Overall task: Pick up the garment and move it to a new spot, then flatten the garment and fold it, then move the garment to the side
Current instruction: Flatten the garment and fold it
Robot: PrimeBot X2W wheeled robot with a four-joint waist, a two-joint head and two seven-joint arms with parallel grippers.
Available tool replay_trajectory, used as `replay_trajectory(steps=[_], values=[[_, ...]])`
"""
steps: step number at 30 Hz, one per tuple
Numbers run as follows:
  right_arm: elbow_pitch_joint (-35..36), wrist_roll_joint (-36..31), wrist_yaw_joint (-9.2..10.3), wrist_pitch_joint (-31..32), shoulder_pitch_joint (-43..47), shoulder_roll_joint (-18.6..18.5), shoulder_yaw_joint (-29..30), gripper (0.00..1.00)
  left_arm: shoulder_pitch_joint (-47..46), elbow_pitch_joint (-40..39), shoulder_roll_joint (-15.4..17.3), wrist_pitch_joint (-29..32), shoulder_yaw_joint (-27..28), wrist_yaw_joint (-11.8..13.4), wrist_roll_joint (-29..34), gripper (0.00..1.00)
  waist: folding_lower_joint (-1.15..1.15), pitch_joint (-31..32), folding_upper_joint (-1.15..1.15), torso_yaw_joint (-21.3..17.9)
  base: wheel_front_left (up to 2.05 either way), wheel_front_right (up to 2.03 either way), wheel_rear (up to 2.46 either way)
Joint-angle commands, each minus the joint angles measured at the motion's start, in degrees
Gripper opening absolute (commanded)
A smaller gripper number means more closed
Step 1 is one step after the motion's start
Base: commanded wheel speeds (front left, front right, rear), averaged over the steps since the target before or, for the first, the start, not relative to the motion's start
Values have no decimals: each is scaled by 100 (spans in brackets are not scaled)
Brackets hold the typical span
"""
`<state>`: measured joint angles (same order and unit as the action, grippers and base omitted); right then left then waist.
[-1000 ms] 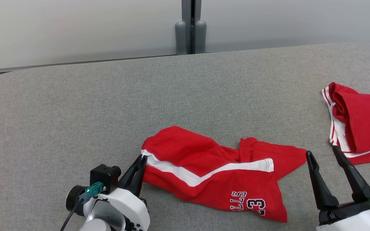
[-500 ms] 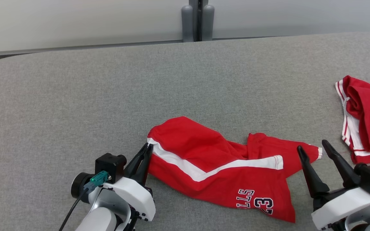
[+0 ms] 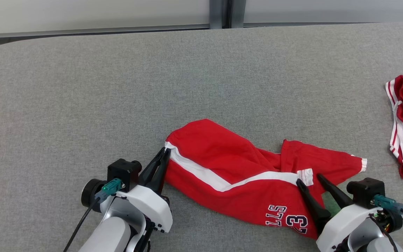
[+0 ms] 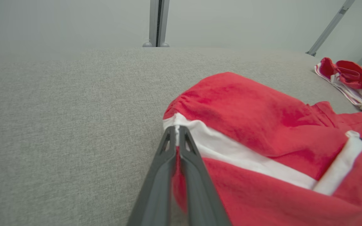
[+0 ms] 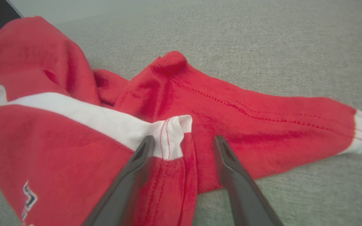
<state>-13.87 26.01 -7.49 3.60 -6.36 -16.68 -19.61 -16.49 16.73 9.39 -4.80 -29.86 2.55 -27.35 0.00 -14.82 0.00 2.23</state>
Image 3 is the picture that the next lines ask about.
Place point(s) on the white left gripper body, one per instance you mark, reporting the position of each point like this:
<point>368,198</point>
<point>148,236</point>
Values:
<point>150,208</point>

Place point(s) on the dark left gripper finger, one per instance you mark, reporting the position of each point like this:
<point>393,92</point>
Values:
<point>162,175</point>
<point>150,173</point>

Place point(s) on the grey partition post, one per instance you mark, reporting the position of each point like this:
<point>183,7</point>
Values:
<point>227,12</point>

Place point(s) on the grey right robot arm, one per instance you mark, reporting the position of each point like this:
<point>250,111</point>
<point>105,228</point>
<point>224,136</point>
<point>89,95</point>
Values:
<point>376,238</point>

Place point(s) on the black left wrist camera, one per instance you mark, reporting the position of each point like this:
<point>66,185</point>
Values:
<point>122,171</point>

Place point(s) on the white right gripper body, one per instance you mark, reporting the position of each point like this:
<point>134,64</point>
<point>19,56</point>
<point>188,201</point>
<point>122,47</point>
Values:
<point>341,224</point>

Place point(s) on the grey partition base rail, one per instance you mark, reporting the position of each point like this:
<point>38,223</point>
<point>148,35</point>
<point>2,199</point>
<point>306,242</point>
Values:
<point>82,30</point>
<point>310,23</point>

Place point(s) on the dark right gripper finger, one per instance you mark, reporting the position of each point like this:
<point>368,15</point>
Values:
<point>315,208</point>
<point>336,194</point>

